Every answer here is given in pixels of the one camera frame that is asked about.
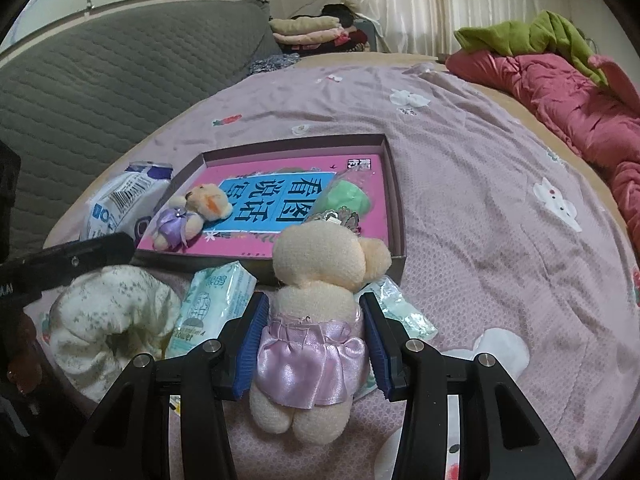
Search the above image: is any floral cream scrunchie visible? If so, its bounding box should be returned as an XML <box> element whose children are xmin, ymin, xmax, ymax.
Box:
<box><xmin>49</xmin><ymin>266</ymin><xmax>181</xmax><ymax>402</ymax></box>

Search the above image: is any white blue wipes pack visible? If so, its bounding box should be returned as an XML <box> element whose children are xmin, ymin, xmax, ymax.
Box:
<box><xmin>79</xmin><ymin>162</ymin><xmax>174</xmax><ymax>244</ymax></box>

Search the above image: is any green flower tissue pack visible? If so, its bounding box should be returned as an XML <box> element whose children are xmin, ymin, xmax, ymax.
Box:
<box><xmin>165</xmin><ymin>261</ymin><xmax>257</xmax><ymax>359</ymax></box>

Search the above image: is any bear plush purple bow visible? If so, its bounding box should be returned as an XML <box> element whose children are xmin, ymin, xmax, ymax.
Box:
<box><xmin>152</xmin><ymin>183</ymin><xmax>233</xmax><ymax>252</ymax></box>

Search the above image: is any bear plush pink dress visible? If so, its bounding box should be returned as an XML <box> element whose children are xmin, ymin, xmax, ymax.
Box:
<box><xmin>250</xmin><ymin>220</ymin><xmax>392</xmax><ymax>445</ymax></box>

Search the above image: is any green sponge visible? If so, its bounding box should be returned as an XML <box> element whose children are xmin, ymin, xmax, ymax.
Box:
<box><xmin>306</xmin><ymin>169</ymin><xmax>372</xmax><ymax>235</ymax></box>

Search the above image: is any grey quilted headboard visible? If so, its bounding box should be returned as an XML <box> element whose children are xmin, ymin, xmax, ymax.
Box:
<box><xmin>1</xmin><ymin>0</ymin><xmax>279</xmax><ymax>257</ymax></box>

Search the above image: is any shallow dark cardboard box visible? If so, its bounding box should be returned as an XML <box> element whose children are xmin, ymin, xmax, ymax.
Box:
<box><xmin>132</xmin><ymin>133</ymin><xmax>406</xmax><ymax>285</ymax></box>

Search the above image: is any pink and blue book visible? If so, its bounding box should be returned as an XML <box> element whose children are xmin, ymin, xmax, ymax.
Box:
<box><xmin>168</xmin><ymin>146</ymin><xmax>390</xmax><ymax>259</ymax></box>

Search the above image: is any red pink comforter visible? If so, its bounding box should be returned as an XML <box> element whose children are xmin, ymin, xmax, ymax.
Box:
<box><xmin>446</xmin><ymin>50</ymin><xmax>640</xmax><ymax>246</ymax></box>

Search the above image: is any blue patterned cloth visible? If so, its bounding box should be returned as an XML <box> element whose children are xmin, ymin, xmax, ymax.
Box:
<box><xmin>248</xmin><ymin>53</ymin><xmax>300</xmax><ymax>75</ymax></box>

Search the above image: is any stack of folded clothes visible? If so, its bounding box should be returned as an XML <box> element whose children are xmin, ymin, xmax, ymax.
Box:
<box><xmin>269</xmin><ymin>3</ymin><xmax>371</xmax><ymax>58</ymax></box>

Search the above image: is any green blanket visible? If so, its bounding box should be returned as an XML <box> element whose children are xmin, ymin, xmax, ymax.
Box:
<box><xmin>454</xmin><ymin>11</ymin><xmax>608</xmax><ymax>86</ymax></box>

